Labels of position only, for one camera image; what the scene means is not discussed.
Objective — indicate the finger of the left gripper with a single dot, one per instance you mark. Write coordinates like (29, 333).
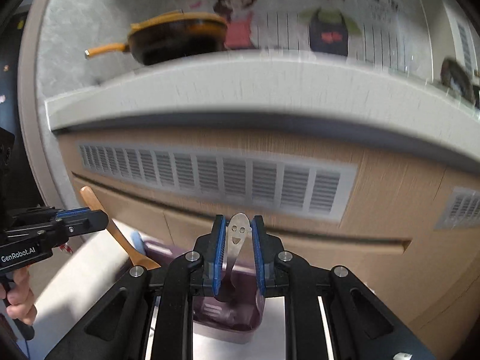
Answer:
(67, 213)
(86, 223)

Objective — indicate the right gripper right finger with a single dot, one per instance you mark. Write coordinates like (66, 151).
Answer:
(263, 254)

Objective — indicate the grey ventilation grille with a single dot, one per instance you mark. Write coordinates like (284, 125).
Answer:
(279, 183)
(462, 210)

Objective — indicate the person left hand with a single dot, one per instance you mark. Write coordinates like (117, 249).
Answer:
(21, 298)

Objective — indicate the black refrigerator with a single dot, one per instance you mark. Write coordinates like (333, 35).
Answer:
(20, 188)

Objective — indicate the maroon plastic utensil holder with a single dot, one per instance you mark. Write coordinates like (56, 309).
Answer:
(235, 321)

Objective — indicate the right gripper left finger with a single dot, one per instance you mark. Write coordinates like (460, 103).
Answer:
(214, 257)

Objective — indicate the wooden spoon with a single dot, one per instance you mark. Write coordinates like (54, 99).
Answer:
(136, 257)

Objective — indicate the yellow frying pan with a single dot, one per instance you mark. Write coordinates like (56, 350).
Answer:
(172, 35)

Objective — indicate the black wok on counter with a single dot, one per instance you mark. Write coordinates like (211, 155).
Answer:
(453, 76)

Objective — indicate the steel smiley face spoon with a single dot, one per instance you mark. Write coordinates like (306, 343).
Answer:
(237, 231)

